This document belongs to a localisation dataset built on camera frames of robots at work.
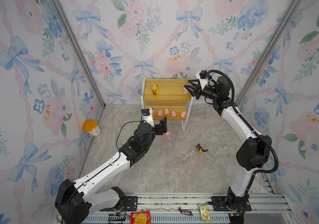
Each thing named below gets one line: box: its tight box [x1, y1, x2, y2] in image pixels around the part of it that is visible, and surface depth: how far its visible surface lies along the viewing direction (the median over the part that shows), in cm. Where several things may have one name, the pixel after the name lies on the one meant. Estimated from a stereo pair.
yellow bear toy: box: [152, 84, 159, 95], surface depth 80 cm
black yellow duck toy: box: [195, 143, 209, 155], surface depth 94 cm
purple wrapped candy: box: [178, 207, 194, 217], surface depth 72 cm
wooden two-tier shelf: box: [140, 76, 194, 133], surface depth 86 cm
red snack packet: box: [130, 210, 152, 224], surface depth 70 cm
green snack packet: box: [197, 203, 213, 223], surface depth 72 cm
